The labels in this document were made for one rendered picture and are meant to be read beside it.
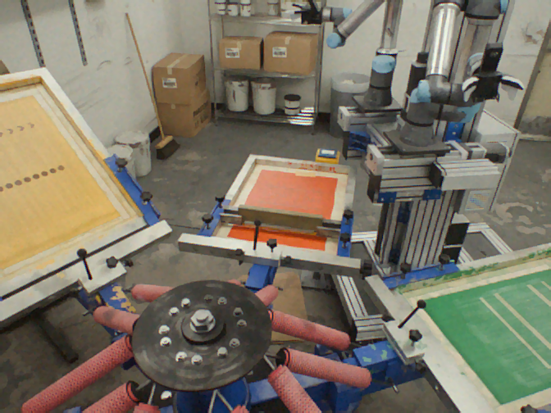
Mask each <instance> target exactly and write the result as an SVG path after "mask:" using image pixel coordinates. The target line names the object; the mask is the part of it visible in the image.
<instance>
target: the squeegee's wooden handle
mask: <svg viewBox="0 0 551 413"><path fill-rule="evenodd" d="M238 216H242V217H243V223H244V222H245V221H246V220H247V221H248V222H254V221H255V220H256V219H260V220H261V221H262V224H267V225H279V226H286V227H292V228H298V229H310V230H315V231H313V232H316V227H317V226H319V227H322V222H323V215H318V214H311V213H304V212H297V211H284V210H278V209H271V208H265V207H264V206H252V205H245V204H239V206H238Z"/></svg>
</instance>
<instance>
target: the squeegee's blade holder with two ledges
mask: <svg viewBox="0 0 551 413"><path fill-rule="evenodd" d="M244 224H245V225H252V226H255V225H254V222H248V221H247V220H246V221H245V222H244ZM260 227H265V228H271V229H283V230H290V231H296V232H303V233H309V234H313V231H315V230H310V229H298V228H292V227H286V226H279V225H267V224H262V225H261V226H260Z"/></svg>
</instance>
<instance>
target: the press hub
mask: <svg viewBox="0 0 551 413"><path fill-rule="evenodd" d="M271 338H272V320H271V317H270V315H269V312H268V310H267V308H266V305H265V304H264V303H263V301H262V300H261V299H260V298H259V297H258V296H256V295H255V294H254V293H253V292H252V291H251V290H249V289H247V288H245V287H243V286H240V285H238V284H234V283H231V282H226V281H220V280H204V281H196V282H192V283H188V284H182V285H180V286H177V287H175V288H173V289H171V290H168V291H166V292H164V293H163V294H162V295H161V296H160V297H158V298H157V299H156V300H153V301H152V302H151V303H150V304H149V305H148V306H147V307H146V308H145V310H144V312H143V313H142V315H141V316H140V317H139V319H137V321H136V323H135V327H134V331H133V334H132V343H131V345H132V352H133V356H134V360H135V362H136V364H137V365H138V366H139V368H140V370H141V371H142V372H143V374H144V375H146V376H147V377H148V378H149V379H150V380H152V381H153V382H152V383H151V384H149V385H148V386H147V387H145V388H144V390H143V400H142V403H147V404H148V399H149V395H150V392H151V389H152V387H153V384H154V382H155V384H157V388H156V392H155V394H154V397H153V403H151V405H156V406H158V409H160V408H163V407H166V406H173V413H208V408H209V405H210V401H211V397H212V394H213V390H217V389H219V390H220V392H221V394H222V395H223V396H224V399H226V400H227V401H228V403H229V404H230V405H231V407H232V408H234V407H235V406H237V405H238V404H239V405H240V406H242V405H245V406H246V408H247V409H248V412H249V413H289V408H288V407H287V406H286V405H285V404H284V403H283V402H282V400H281V399H280V398H278V399H275V400H272V401H268V402H263V403H261V404H257V405H254V406H251V394H250V388H249V386H248V385H249V384H252V383H256V382H259V380H263V379H268V377H267V376H268V375H269V374H270V373H271V372H272V369H270V368H269V365H268V364H267V363H266V362H265V361H264V359H263V357H264V356H265V354H266V350H267V348H268V347H269V344H270V341H271ZM229 412H230V411H229V409H228V408H227V407H225V405H224V403H223V402H222V401H221V399H220V398H219V396H218V395H217V394H216V400H215V403H214V407H213V411H212V413H229Z"/></svg>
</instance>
